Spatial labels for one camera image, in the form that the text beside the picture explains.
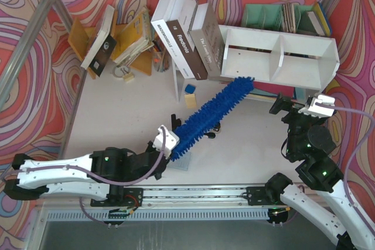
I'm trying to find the blue microfiber duster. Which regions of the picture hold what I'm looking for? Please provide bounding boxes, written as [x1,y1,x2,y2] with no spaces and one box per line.
[171,77,254,161]

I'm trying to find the white black stapler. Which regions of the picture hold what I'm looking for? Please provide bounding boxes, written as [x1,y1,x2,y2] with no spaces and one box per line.
[213,122,221,133]

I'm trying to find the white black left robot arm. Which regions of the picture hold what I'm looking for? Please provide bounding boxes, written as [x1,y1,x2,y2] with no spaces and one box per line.
[4,142,171,206]

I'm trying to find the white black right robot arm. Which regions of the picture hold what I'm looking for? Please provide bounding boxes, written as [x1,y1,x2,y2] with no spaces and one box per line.
[265,94,374,249]

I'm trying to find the white wooden bookshelf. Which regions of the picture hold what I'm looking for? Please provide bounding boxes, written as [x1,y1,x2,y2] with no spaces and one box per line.
[220,25,340,102]

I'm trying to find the magenta paper sheet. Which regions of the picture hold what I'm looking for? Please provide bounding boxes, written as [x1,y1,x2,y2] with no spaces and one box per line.
[251,81,295,97]

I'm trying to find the black detached clip part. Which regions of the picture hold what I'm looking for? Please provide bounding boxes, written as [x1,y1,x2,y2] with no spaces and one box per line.
[171,114,182,131]

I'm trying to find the yellow sticky note pad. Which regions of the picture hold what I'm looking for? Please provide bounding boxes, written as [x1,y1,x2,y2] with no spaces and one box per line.
[184,94,197,108]

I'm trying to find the wooden coasters stack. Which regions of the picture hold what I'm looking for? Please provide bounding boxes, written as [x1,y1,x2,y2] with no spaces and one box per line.
[282,2,296,33]

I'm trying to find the blue eraser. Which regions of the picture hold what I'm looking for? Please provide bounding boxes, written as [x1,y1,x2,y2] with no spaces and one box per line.
[185,84,196,94]

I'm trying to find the green desk organizer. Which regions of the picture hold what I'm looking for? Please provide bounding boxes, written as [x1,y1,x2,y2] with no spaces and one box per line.
[241,3,325,36]

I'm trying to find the blue yellow book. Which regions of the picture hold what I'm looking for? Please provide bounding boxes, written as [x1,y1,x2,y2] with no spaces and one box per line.
[306,2,332,37]

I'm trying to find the beige Lonely Ones book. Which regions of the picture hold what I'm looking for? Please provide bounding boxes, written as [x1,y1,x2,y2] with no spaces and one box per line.
[189,3,225,80]

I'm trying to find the clear pencil cup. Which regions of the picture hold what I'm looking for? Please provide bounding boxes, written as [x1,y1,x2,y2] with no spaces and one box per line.
[152,39,170,73]

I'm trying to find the brown Fredonia book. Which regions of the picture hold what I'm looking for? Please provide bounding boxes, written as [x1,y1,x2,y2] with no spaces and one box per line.
[167,0,208,80]

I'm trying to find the yellow worn book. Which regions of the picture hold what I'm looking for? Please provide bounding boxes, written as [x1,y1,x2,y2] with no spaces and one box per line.
[112,6,153,66]

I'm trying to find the black white paperback book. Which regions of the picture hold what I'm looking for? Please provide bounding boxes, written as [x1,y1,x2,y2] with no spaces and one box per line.
[81,5,117,77]

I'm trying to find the white Mademoiselle book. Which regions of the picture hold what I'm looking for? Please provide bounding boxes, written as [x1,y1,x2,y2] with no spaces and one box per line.
[151,0,194,78]

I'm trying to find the yellow wooden book holder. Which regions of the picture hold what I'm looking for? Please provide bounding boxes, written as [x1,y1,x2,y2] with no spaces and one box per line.
[68,5,154,78]

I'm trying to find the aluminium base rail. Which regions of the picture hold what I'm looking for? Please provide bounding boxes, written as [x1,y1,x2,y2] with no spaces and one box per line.
[35,184,357,221]

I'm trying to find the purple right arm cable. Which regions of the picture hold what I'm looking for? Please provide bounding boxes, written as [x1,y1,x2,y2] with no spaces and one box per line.
[319,102,375,233]

